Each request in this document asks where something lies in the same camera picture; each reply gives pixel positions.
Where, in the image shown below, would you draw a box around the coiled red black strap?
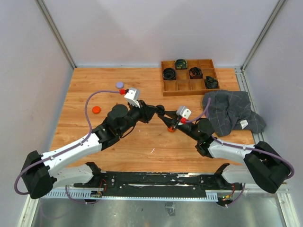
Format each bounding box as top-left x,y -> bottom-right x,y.
188,67 -> 204,79

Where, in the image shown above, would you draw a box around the purple cable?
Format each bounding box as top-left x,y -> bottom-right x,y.
180,98 -> 295,209
14,88 -> 128,205

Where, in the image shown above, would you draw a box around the coiled green black strap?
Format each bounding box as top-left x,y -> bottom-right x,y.
174,59 -> 188,70

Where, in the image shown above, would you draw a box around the coiled dark strap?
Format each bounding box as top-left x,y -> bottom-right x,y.
204,76 -> 220,90

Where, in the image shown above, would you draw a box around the wooden compartment tray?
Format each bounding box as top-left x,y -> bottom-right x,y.
161,59 -> 221,96

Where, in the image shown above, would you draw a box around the black earbud case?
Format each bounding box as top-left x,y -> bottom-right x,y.
156,105 -> 165,116

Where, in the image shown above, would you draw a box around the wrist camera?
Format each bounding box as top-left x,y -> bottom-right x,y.
124,87 -> 140,108
176,105 -> 192,120

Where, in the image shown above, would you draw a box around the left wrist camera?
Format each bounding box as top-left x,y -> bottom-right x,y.
124,87 -> 140,108

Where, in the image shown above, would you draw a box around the lilac earbud case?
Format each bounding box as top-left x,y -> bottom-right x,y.
116,81 -> 125,89

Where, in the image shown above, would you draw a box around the grey checked cloth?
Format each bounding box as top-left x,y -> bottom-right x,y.
202,90 -> 266,137

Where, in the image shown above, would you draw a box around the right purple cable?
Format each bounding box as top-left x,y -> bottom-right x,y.
180,98 -> 295,209

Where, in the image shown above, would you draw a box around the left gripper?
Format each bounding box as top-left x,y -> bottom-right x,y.
118,99 -> 158,135

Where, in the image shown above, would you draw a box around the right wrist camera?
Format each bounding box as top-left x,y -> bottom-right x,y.
176,105 -> 192,120

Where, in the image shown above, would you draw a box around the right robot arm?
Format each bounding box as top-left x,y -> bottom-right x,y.
158,111 -> 293,193

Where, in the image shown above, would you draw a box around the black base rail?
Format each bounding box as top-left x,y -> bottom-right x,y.
73,171 -> 242,199

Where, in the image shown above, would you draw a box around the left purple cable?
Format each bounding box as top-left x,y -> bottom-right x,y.
14,88 -> 128,205

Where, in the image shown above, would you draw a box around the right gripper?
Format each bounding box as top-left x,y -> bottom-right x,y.
158,110 -> 201,141

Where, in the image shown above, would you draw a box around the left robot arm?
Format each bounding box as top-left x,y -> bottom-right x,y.
20,100 -> 164,199

